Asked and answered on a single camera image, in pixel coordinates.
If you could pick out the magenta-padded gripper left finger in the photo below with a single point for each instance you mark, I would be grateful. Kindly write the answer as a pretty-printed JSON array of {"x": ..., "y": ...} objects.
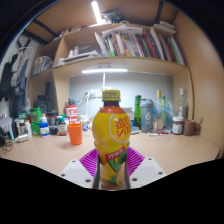
[{"x": 75, "y": 171}]

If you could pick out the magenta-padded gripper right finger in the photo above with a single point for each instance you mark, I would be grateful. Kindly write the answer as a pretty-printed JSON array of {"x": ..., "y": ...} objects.
[{"x": 148, "y": 170}]

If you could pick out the yellow juice drink bottle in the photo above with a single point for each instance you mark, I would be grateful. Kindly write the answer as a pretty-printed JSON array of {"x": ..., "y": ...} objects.
[{"x": 111, "y": 133}]

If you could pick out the orange plastic cup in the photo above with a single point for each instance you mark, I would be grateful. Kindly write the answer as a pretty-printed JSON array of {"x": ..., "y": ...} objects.
[{"x": 75, "y": 134}]

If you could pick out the brown jar with white lid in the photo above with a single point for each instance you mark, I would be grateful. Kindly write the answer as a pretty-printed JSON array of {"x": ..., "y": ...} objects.
[{"x": 177, "y": 126}]

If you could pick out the white bottle with blue label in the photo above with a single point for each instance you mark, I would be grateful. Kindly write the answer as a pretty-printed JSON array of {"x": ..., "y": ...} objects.
[{"x": 44, "y": 128}]

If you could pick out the grey shaker bottle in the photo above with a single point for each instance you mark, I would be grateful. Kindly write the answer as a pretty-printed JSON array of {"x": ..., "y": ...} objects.
[{"x": 146, "y": 116}]

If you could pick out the blue and white carton box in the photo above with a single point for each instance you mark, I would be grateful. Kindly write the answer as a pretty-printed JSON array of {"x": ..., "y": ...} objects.
[{"x": 130, "y": 116}]

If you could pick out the red and white canister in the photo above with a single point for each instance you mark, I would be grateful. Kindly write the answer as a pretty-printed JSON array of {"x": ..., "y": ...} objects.
[{"x": 71, "y": 113}]

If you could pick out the brown mug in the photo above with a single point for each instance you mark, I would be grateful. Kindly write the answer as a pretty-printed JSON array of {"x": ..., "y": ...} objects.
[{"x": 190, "y": 127}]

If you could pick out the green container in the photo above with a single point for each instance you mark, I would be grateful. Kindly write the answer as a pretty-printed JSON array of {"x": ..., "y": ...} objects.
[{"x": 35, "y": 116}]

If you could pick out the clear bottle with green cap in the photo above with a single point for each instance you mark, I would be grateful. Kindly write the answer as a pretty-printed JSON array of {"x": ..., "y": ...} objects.
[{"x": 164, "y": 103}]

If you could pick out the tall clear glass bottle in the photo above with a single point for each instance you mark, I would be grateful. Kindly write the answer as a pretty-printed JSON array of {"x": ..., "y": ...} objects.
[{"x": 182, "y": 105}]

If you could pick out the under-shelf light strip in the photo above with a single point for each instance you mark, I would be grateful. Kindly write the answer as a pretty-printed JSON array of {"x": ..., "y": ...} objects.
[{"x": 105, "y": 70}]

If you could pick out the hanging dark clothes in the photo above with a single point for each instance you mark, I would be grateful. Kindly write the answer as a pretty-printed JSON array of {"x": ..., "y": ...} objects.
[{"x": 13, "y": 78}]

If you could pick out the wooden shelf unit with books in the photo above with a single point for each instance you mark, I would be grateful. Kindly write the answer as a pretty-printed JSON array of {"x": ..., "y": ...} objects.
[{"x": 133, "y": 45}]

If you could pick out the ceiling light tube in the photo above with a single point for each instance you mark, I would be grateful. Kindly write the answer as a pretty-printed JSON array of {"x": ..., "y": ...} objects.
[{"x": 96, "y": 11}]

